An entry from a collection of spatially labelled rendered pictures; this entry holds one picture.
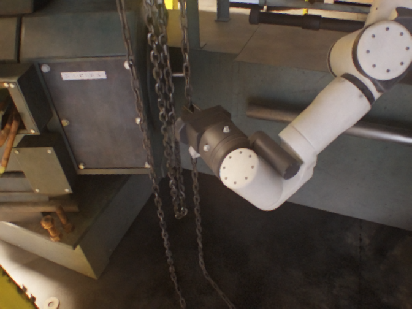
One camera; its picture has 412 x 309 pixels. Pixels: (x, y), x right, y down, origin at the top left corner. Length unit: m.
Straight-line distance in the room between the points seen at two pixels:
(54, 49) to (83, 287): 0.81
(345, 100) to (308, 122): 0.06
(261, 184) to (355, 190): 0.85
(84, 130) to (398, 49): 0.65
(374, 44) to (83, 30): 0.54
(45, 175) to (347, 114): 0.68
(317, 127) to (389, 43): 0.14
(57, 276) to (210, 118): 0.88
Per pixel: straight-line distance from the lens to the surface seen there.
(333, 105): 0.50
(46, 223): 0.93
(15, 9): 0.84
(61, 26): 0.75
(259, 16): 0.99
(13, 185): 1.02
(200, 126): 0.59
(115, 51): 0.68
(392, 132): 1.03
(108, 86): 0.71
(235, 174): 0.47
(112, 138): 0.79
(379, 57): 0.48
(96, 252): 1.15
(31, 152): 0.82
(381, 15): 0.54
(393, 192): 1.31
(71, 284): 1.25
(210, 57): 1.14
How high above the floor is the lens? 1.02
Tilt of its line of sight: 40 degrees down
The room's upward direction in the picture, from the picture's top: 2 degrees counter-clockwise
